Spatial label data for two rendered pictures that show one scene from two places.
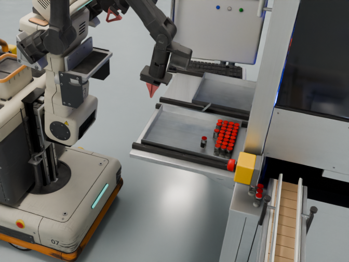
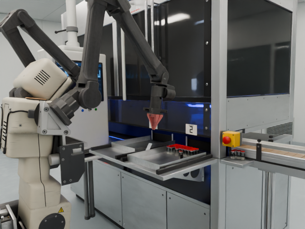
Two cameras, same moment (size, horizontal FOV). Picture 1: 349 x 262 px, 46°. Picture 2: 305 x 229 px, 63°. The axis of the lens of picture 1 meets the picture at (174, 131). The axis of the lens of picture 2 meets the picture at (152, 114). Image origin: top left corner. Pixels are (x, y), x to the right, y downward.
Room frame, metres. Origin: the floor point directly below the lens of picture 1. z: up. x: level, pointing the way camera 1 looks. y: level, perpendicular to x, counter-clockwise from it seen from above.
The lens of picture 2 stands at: (0.56, 1.04, 1.26)
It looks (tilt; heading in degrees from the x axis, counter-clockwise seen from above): 6 degrees down; 306
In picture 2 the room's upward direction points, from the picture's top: 1 degrees counter-clockwise
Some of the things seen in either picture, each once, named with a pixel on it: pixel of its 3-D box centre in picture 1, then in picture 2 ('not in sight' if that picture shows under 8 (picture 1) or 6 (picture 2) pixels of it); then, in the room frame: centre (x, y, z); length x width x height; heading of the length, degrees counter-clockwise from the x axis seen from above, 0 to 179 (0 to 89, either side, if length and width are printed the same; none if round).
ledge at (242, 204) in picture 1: (252, 202); (238, 161); (0.96, -0.28, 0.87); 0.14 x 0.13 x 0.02; 77
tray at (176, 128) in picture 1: (193, 133); (166, 156); (1.28, -0.07, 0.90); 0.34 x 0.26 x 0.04; 76
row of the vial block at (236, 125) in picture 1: (232, 140); (186, 150); (1.24, -0.22, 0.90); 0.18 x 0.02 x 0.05; 166
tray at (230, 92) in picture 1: (235, 95); (143, 143); (1.59, -0.26, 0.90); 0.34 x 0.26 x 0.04; 77
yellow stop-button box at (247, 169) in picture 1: (247, 168); (231, 138); (0.98, -0.24, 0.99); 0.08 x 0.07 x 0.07; 77
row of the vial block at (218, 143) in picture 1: (220, 138); (180, 151); (1.25, -0.18, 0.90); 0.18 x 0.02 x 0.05; 166
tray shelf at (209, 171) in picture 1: (211, 117); (152, 154); (1.44, -0.15, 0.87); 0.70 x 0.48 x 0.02; 167
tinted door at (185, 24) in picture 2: not in sight; (181, 47); (1.31, -0.30, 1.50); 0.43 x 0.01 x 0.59; 167
